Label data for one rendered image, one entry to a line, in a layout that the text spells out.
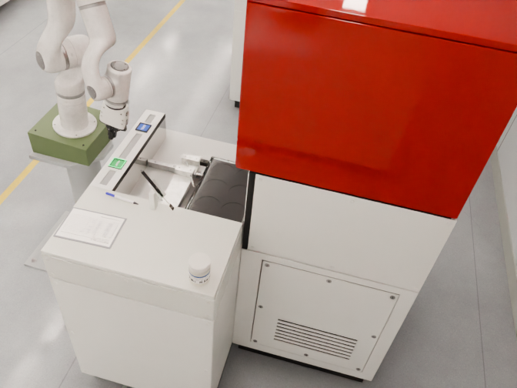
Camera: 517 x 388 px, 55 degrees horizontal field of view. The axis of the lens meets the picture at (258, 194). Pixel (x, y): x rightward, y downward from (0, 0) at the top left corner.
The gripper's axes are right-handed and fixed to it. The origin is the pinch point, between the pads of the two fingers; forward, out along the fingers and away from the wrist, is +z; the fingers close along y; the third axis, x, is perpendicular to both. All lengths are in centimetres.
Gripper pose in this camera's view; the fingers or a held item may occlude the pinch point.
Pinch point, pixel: (112, 133)
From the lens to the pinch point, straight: 202.9
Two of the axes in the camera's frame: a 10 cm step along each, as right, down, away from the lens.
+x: -2.4, 6.6, -7.1
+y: -9.3, -3.7, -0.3
